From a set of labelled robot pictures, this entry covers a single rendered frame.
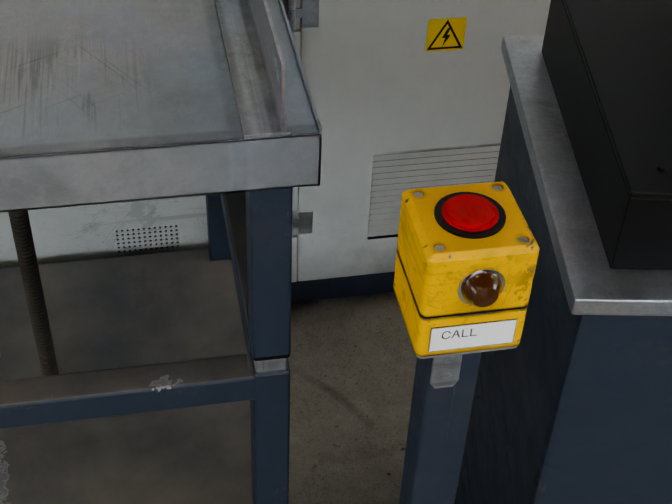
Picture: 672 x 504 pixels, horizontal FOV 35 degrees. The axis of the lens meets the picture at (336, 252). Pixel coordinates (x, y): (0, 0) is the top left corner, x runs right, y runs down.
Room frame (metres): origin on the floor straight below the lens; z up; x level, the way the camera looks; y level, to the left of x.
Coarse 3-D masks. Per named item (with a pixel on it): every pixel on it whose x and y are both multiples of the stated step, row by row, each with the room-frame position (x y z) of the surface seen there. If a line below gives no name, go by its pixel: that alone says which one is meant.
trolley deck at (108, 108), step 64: (0, 0) 0.96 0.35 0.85; (64, 0) 0.97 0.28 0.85; (128, 0) 0.98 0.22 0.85; (192, 0) 0.98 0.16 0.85; (0, 64) 0.84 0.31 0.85; (64, 64) 0.85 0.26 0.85; (128, 64) 0.85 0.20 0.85; (192, 64) 0.86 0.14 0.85; (0, 128) 0.74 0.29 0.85; (64, 128) 0.75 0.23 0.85; (128, 128) 0.75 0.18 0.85; (192, 128) 0.76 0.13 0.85; (320, 128) 0.76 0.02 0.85; (0, 192) 0.70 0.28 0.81; (64, 192) 0.71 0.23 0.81; (128, 192) 0.72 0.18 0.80; (192, 192) 0.73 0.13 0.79
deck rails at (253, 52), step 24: (216, 0) 0.98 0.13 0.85; (240, 0) 0.98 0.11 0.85; (264, 0) 0.86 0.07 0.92; (240, 24) 0.93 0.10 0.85; (264, 24) 0.85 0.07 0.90; (240, 48) 0.89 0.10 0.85; (264, 48) 0.85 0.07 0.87; (240, 72) 0.84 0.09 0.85; (264, 72) 0.85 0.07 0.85; (240, 96) 0.80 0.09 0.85; (264, 96) 0.80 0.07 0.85; (240, 120) 0.77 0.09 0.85; (264, 120) 0.77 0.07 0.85
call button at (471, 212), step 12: (444, 204) 0.60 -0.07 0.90; (456, 204) 0.59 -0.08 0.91; (468, 204) 0.59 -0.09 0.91; (480, 204) 0.59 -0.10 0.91; (492, 204) 0.59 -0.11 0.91; (444, 216) 0.58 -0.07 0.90; (456, 216) 0.58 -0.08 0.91; (468, 216) 0.58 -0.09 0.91; (480, 216) 0.58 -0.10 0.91; (492, 216) 0.58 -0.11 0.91; (468, 228) 0.57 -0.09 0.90; (480, 228) 0.57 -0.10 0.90
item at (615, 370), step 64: (512, 128) 1.05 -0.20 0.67; (512, 192) 1.00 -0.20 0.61; (576, 320) 0.69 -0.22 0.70; (640, 320) 0.69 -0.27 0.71; (512, 384) 0.84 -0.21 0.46; (576, 384) 0.69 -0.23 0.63; (640, 384) 0.69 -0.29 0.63; (512, 448) 0.79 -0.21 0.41; (576, 448) 0.69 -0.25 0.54; (640, 448) 0.69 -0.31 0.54
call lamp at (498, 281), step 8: (472, 272) 0.55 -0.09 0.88; (480, 272) 0.55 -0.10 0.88; (488, 272) 0.55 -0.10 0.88; (496, 272) 0.55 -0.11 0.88; (464, 280) 0.54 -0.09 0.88; (472, 280) 0.54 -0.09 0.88; (480, 280) 0.54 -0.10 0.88; (488, 280) 0.54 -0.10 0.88; (496, 280) 0.54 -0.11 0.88; (504, 280) 0.55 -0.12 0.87; (464, 288) 0.54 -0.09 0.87; (472, 288) 0.54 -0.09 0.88; (480, 288) 0.54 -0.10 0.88; (488, 288) 0.54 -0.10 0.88; (496, 288) 0.54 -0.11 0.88; (464, 296) 0.54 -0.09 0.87; (472, 296) 0.54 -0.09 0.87; (480, 296) 0.54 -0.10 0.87; (488, 296) 0.54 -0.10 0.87; (496, 296) 0.54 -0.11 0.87; (472, 304) 0.54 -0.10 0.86; (480, 304) 0.54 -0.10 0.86; (488, 304) 0.54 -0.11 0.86
